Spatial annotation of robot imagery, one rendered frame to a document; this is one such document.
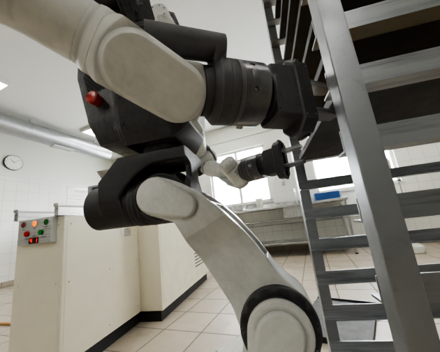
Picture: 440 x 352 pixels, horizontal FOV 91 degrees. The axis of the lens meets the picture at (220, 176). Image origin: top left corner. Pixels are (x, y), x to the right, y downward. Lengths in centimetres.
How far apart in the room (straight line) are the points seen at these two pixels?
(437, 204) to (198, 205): 36
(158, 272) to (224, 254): 152
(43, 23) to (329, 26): 32
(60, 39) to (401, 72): 40
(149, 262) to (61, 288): 70
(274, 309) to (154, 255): 160
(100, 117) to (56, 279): 110
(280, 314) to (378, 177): 27
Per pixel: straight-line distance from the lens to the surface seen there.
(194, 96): 25
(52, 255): 156
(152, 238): 196
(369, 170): 30
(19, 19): 30
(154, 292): 202
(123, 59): 25
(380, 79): 38
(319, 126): 48
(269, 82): 30
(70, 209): 155
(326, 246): 74
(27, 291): 170
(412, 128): 36
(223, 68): 28
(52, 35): 29
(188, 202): 45
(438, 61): 42
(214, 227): 45
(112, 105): 60
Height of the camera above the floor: 70
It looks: 12 degrees up
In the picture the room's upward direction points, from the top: 7 degrees counter-clockwise
